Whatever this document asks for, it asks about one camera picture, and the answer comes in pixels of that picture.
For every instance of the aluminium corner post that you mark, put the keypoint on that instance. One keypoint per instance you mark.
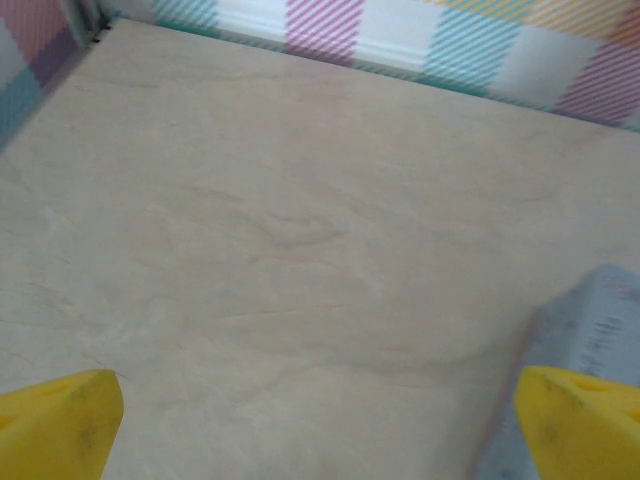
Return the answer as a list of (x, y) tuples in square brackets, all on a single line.
[(87, 20)]

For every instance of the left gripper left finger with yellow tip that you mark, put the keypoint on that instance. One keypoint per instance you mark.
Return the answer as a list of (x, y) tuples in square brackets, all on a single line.
[(50, 430)]

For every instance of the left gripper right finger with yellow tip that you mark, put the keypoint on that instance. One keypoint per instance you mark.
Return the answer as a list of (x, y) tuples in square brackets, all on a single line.
[(590, 435)]

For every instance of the pastel cartoon bunny tin box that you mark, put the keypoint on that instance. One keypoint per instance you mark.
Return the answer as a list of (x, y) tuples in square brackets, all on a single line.
[(590, 320)]

